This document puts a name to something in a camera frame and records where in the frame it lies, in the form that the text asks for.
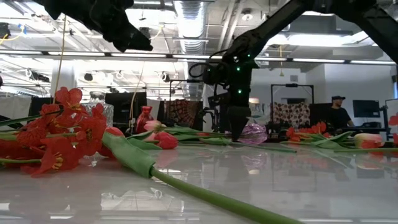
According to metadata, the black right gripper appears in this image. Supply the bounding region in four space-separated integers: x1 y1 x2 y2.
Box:
207 90 253 141

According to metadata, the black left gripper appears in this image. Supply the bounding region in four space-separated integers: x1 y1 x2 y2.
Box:
34 0 154 53

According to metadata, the purple glass vase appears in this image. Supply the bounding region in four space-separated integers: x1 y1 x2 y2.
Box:
238 123 269 146

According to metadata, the pale peach artificial tulip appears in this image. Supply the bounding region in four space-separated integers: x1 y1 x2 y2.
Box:
279 131 385 150

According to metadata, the clear glass vase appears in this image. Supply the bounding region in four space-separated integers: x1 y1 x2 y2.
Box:
81 91 115 128

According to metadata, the red glass vase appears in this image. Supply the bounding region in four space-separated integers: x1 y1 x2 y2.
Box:
135 105 154 135

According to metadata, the white blue cloth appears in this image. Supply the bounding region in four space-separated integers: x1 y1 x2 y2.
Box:
248 102 265 125

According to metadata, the long horizontal light bar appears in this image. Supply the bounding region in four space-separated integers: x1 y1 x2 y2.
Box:
0 51 398 65

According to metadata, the floral patterned cloth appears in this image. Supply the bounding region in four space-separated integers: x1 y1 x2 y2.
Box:
272 101 311 129

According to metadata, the brown patterned cloth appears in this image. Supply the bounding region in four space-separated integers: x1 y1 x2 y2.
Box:
165 99 200 129

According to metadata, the large black monitor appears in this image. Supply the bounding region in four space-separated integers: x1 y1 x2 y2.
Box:
104 91 148 128

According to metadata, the person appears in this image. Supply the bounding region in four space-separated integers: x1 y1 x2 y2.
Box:
326 95 356 131

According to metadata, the small black monitor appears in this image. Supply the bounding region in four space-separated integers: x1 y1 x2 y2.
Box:
353 100 381 119

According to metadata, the black rig frame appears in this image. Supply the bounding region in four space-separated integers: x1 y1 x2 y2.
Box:
271 83 315 105
169 79 206 131

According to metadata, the silver ventilation duct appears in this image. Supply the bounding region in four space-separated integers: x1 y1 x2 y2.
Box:
172 0 210 100

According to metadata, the hanging yellow rope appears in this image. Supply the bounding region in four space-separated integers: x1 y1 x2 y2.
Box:
53 15 67 97

